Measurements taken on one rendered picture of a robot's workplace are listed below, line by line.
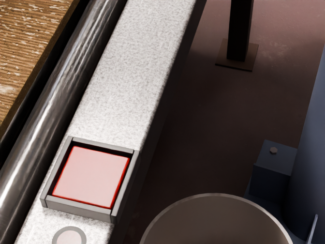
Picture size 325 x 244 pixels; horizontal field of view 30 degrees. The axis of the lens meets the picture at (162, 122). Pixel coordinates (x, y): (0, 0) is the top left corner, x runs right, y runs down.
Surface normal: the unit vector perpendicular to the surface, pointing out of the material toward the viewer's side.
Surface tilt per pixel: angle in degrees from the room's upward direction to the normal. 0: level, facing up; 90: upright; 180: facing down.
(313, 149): 90
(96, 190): 0
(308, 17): 1
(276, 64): 0
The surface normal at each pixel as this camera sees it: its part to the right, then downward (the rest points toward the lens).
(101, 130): -0.03, -0.62
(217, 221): -0.11, 0.75
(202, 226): 0.12, 0.74
